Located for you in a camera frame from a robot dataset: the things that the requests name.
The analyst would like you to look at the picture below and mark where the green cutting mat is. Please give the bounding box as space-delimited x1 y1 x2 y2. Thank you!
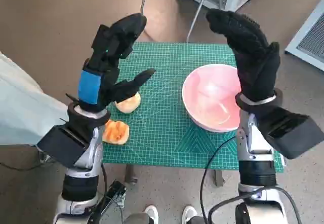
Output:
101 41 284 173

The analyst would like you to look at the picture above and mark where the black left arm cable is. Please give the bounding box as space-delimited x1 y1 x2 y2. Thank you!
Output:
88 163 108 224

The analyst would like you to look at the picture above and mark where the person in light clothing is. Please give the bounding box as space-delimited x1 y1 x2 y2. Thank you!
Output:
0 51 70 146

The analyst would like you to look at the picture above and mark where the grey metal chair frame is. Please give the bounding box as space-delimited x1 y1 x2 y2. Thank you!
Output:
140 0 225 44

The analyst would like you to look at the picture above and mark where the orange toy bread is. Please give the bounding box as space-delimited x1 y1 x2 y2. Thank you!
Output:
102 119 130 146

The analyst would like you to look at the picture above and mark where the pink bowl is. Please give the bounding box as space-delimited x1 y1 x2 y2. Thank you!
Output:
181 63 244 133

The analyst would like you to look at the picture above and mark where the dark table leg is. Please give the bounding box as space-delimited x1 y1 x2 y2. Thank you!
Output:
124 164 139 185
212 169 226 188

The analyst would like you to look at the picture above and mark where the pale round toy bread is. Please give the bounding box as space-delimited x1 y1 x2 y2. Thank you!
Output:
113 92 141 114

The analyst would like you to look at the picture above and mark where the white shoe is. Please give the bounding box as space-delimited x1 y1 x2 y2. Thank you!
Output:
182 205 198 224
144 205 159 224

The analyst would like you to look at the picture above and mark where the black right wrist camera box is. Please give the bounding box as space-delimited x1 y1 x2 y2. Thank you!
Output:
258 107 324 160

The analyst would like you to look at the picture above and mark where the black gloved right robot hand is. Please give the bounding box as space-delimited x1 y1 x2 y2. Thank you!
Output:
205 8 281 102

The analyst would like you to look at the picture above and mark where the white framed appliance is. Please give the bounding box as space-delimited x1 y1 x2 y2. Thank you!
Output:
285 0 324 71

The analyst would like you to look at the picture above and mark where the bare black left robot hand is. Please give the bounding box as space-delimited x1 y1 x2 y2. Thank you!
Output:
75 13 156 113

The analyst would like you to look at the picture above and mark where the thin black floor cable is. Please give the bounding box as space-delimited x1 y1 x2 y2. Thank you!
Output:
0 161 51 171

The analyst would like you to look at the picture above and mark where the looping black right arm cable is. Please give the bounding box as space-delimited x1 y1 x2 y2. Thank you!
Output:
206 185 303 224

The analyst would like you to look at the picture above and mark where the black metal bracket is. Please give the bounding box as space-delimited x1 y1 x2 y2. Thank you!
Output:
87 179 127 224

